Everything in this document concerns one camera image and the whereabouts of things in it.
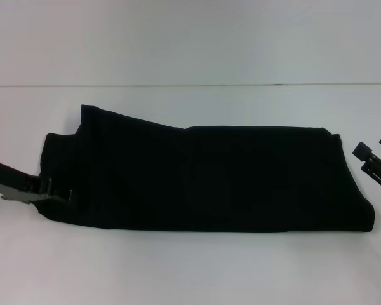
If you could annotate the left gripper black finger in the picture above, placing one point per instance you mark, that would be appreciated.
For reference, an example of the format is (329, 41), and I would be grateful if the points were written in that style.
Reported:
(58, 195)

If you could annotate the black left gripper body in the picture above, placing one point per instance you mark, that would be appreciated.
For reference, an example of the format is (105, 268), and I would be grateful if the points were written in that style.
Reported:
(16, 187)

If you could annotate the black T-shirt with white lettering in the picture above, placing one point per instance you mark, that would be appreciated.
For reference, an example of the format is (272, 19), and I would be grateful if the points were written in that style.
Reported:
(193, 178)

